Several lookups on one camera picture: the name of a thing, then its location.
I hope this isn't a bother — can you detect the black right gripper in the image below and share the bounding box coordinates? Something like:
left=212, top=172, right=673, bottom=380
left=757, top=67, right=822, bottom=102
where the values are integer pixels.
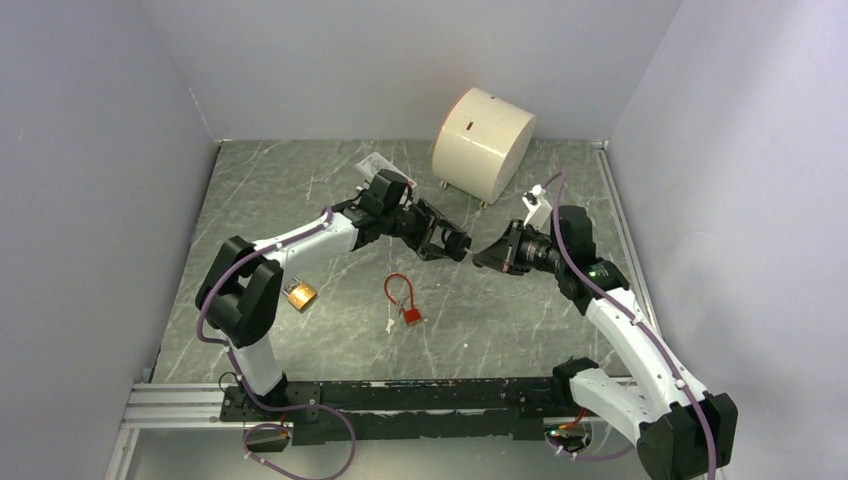
left=475, top=218, right=566, bottom=275

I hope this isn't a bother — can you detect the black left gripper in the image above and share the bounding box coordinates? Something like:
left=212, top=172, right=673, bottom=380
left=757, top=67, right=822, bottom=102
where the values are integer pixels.
left=382, top=199, right=466, bottom=262

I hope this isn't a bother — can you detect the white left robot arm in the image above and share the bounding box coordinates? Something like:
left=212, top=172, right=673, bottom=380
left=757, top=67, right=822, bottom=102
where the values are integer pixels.
left=195, top=169, right=472, bottom=420

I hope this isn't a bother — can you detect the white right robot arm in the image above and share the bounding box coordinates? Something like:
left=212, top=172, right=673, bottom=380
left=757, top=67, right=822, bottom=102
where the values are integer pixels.
left=473, top=205, right=738, bottom=479

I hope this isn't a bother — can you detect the cream cylindrical container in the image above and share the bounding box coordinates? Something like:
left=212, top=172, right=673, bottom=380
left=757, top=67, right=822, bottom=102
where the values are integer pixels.
left=431, top=88, right=537, bottom=204

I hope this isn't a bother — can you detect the clear plastic bag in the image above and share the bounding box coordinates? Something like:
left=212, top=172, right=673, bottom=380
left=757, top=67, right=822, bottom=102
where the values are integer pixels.
left=354, top=152, right=418, bottom=190

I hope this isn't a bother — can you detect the brass padlock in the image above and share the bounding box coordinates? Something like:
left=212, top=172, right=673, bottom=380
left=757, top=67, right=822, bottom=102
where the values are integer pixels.
left=281, top=277, right=318, bottom=313

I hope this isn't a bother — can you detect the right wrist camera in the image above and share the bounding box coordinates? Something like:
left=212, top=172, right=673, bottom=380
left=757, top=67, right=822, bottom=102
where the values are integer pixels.
left=522, top=184, right=552, bottom=230

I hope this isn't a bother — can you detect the red cable lock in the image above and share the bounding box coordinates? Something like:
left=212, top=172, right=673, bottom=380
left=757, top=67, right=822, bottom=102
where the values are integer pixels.
left=383, top=272, right=424, bottom=326

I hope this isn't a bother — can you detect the black table edge rail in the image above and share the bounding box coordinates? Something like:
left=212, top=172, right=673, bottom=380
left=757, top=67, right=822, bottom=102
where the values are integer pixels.
left=219, top=377, right=580, bottom=446

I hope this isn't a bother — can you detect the aluminium frame rail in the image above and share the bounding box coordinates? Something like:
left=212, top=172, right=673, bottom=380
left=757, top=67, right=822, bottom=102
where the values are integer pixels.
left=105, top=383, right=224, bottom=479

